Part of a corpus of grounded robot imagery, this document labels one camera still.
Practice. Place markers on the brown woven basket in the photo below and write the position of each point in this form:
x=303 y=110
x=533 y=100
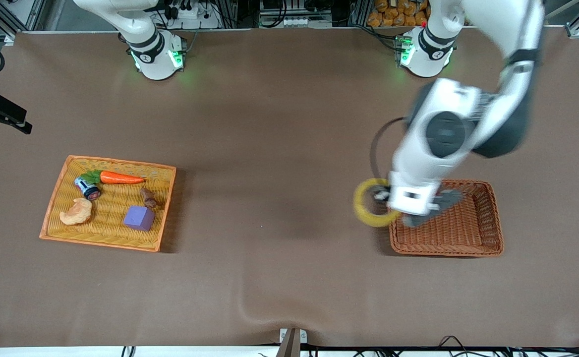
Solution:
x=468 y=233

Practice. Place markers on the metal table clamp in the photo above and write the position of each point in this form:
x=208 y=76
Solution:
x=292 y=342

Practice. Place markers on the small white power strip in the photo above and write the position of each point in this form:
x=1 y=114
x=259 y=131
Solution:
x=294 y=22

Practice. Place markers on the small brown mushroom toy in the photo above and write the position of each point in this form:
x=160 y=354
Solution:
x=148 y=198

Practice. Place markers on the orange toy carrot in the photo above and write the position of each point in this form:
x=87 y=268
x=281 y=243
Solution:
x=121 y=177

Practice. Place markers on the bag of orange bread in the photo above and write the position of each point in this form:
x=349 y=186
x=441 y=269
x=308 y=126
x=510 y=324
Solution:
x=393 y=15

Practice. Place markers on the white power strip with plugs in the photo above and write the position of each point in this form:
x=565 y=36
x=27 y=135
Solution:
x=195 y=22

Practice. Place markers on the small blue white can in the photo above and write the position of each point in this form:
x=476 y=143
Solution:
x=87 y=188

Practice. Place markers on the yellow tape roll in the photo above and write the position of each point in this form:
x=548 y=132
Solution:
x=364 y=215

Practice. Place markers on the toy croissant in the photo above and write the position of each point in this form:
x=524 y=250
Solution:
x=78 y=213

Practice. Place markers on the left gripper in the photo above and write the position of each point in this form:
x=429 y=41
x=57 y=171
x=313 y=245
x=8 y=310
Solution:
x=377 y=189

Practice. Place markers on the purple foam cube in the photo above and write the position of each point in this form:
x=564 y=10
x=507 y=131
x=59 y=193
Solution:
x=139 y=218

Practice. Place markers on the yellow woven tray orange rim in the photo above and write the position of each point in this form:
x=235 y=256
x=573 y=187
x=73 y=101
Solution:
x=106 y=233

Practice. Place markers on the brown table cloth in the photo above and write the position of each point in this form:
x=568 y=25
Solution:
x=289 y=148

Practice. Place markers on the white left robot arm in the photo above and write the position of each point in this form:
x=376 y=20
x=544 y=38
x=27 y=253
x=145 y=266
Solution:
x=468 y=104

